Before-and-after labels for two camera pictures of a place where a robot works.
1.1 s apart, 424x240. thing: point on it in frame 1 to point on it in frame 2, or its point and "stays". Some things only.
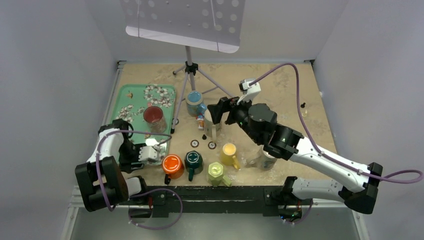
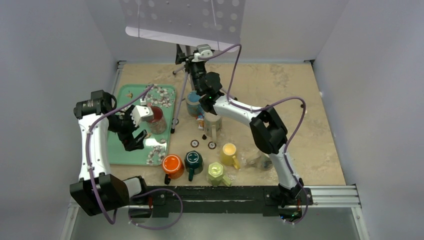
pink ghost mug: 154,115 stays
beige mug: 211,129 stays
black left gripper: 125,165 to 129,143
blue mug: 194,101 stays
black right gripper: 223,105 to 180,56
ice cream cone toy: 200,119 stays
